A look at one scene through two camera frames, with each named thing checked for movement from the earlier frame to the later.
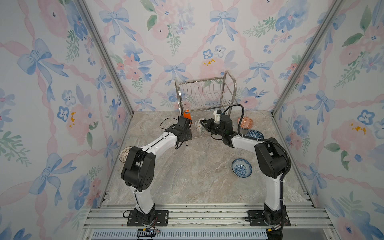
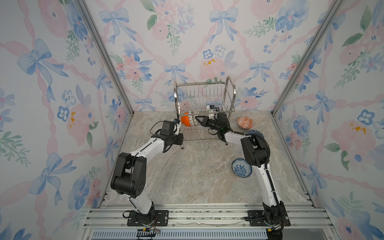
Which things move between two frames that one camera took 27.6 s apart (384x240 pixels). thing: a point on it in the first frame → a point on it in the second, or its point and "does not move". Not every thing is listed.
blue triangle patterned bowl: x=255 y=133 does not move
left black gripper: x=189 y=135 → x=180 y=137
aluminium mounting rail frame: x=202 y=222 does not move
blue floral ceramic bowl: x=241 y=167 does not move
